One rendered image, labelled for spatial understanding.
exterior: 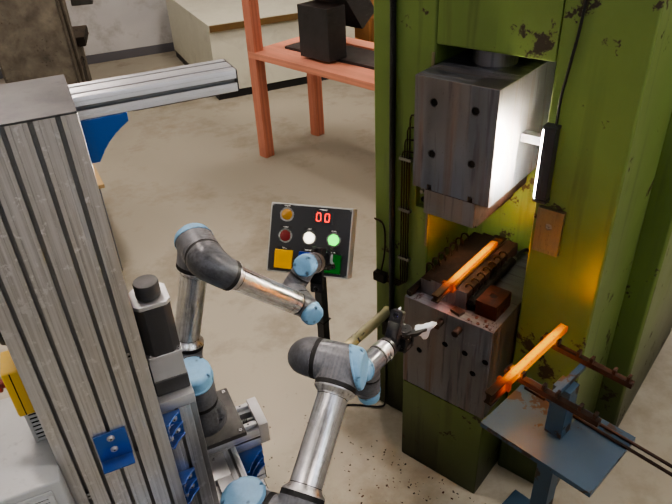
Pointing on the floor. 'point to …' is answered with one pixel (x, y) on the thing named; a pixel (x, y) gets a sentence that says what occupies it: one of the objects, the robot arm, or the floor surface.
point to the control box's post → (323, 313)
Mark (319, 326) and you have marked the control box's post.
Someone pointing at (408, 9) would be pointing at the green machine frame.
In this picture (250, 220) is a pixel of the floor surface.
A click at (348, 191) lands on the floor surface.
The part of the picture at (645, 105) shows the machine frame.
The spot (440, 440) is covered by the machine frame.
